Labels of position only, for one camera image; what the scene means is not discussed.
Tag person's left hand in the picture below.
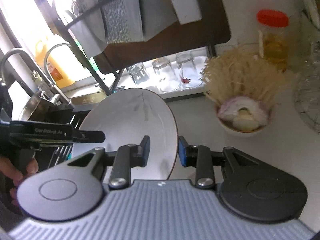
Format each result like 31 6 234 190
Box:
1 156 39 206

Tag black sink drain rack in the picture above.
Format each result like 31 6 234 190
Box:
47 109 89 168

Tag chrome faucet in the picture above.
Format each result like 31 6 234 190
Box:
43 42 74 106
1 48 70 105

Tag white bowl with onion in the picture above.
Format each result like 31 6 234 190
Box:
214 105 276 138

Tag halved onion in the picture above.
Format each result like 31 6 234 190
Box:
217 96 269 132

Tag clear glass with red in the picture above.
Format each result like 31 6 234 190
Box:
176 52 202 89

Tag clear glass middle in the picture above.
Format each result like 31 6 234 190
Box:
152 57 180 93

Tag white drying tray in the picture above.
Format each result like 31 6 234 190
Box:
116 47 208 100

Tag clear glass left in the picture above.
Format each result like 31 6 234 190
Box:
126 62 149 85

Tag dried noodle bundle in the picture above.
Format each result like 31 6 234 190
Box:
202 47 286 109

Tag orange detergent bottle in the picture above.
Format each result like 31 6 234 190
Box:
35 35 81 88

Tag jar with orange lid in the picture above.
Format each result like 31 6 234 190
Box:
256 9 289 72

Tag black dish rack frame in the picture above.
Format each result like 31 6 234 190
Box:
34 0 231 94

